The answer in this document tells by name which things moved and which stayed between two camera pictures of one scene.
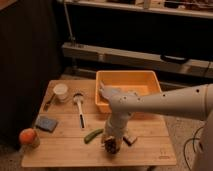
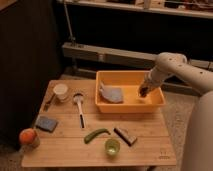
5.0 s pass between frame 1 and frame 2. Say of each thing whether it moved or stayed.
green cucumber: stayed
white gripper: moved
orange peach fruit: stayed
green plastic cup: stayed
